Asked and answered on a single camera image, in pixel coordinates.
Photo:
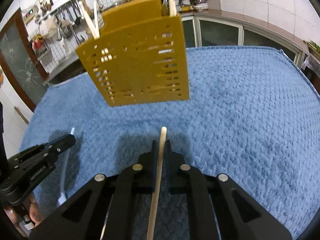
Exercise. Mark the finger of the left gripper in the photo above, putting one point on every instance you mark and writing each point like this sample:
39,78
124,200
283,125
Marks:
58,145

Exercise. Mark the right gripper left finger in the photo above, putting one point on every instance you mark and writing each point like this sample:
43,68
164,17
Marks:
104,207

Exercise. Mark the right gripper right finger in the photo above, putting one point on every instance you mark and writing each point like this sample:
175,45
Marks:
218,208

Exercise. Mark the light blue plastic spoon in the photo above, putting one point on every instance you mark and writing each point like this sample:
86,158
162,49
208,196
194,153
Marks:
62,198

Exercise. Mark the brown glass door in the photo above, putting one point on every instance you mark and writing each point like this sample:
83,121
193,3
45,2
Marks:
20,64

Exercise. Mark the blue fleece table cloth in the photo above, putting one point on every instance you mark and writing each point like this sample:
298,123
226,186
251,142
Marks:
252,114

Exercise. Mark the yellow perforated utensil holder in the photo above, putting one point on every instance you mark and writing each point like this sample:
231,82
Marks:
139,56

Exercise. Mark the hanging utensil rack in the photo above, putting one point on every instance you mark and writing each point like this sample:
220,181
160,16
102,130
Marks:
54,18

